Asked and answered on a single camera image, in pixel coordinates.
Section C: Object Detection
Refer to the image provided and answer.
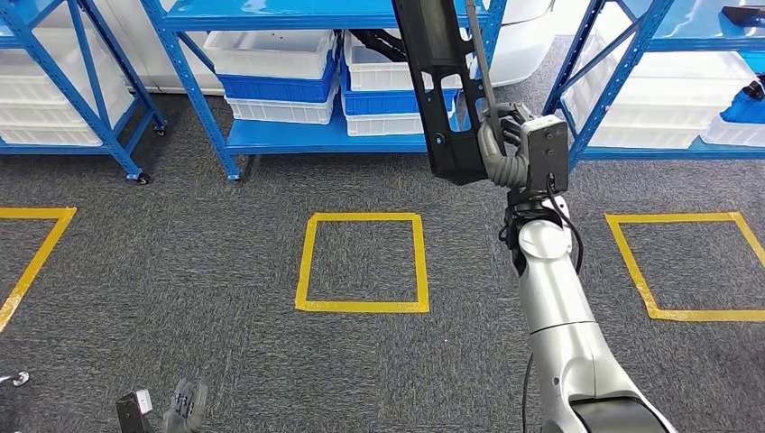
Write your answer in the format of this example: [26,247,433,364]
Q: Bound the yellow floor tape square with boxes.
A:
[294,212,430,314]
[604,211,765,323]
[0,207,78,333]

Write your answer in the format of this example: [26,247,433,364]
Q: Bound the blue container with black cap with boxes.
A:
[720,78,765,124]

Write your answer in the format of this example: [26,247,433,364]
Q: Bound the black ribbed plastic part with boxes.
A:
[352,28,413,64]

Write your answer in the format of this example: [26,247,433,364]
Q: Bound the shallow white plastic tray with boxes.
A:
[702,113,765,149]

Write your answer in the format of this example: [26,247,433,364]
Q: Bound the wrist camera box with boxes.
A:
[518,115,571,196]
[115,389,155,433]

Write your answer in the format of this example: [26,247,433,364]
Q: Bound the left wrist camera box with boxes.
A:
[115,389,155,433]

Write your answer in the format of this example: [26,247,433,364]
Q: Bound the blue metal shelf rack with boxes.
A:
[140,0,509,182]
[0,0,169,185]
[542,0,765,171]

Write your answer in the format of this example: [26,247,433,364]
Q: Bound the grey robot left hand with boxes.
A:
[162,377,210,433]

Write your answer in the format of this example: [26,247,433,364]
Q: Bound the white plastic crate stack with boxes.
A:
[561,30,757,151]
[0,26,135,148]

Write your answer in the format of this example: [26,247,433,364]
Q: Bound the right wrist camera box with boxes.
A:
[518,115,571,196]

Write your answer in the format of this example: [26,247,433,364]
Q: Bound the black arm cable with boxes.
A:
[521,178,585,433]

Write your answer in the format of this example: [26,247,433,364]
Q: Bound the long black plastic part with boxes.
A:
[391,0,521,187]

